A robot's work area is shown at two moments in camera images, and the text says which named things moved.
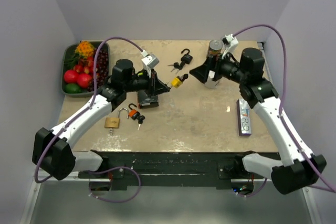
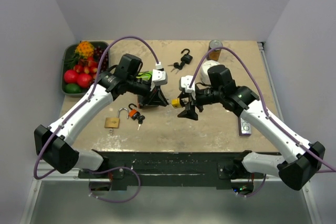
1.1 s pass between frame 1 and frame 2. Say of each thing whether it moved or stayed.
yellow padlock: moved
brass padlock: stayed
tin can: stayed
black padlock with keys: stayed
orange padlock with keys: stayed
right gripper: moved
